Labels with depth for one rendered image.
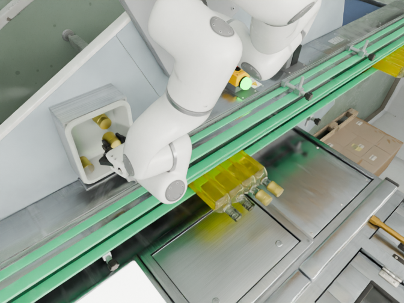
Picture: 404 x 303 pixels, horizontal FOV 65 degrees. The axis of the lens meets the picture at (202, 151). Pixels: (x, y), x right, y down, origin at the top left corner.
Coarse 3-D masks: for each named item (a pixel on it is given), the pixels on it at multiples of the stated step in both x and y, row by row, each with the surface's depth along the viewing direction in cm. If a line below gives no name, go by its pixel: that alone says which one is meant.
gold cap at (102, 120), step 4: (96, 116) 84; (100, 116) 84; (104, 116) 84; (96, 120) 84; (100, 120) 83; (104, 120) 83; (108, 120) 84; (100, 124) 83; (104, 124) 84; (108, 124) 85; (104, 128) 84
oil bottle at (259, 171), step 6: (240, 150) 112; (234, 156) 110; (240, 156) 110; (246, 156) 111; (240, 162) 109; (246, 162) 109; (252, 162) 109; (258, 162) 109; (246, 168) 107; (252, 168) 107; (258, 168) 107; (264, 168) 107; (258, 174) 105; (264, 174) 106; (258, 180) 106
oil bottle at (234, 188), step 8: (216, 168) 106; (216, 176) 104; (224, 176) 104; (232, 176) 104; (224, 184) 101; (232, 184) 102; (240, 184) 102; (232, 192) 99; (240, 192) 100; (232, 200) 101
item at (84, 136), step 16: (96, 112) 76; (112, 112) 89; (128, 112) 83; (80, 128) 85; (96, 128) 88; (112, 128) 92; (128, 128) 88; (80, 144) 88; (96, 144) 92; (80, 160) 81; (96, 160) 93; (96, 176) 90
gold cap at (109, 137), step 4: (108, 132) 86; (112, 132) 87; (104, 136) 86; (108, 136) 85; (112, 136) 85; (116, 136) 86; (108, 140) 84; (112, 140) 84; (116, 140) 84; (112, 144) 84; (116, 144) 85; (120, 144) 86
